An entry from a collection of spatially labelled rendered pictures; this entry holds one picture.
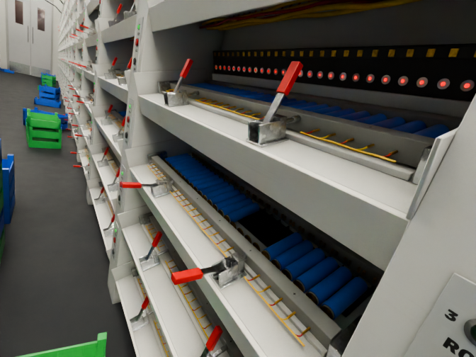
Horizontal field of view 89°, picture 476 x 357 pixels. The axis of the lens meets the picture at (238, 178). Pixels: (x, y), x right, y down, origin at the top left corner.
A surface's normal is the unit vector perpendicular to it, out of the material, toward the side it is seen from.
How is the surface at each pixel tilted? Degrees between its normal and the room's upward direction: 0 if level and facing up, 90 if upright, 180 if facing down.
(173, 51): 90
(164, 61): 90
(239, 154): 108
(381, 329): 90
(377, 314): 90
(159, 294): 18
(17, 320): 0
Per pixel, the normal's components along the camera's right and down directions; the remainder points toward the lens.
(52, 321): 0.24, -0.93
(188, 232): -0.01, -0.88
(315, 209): -0.82, 0.27
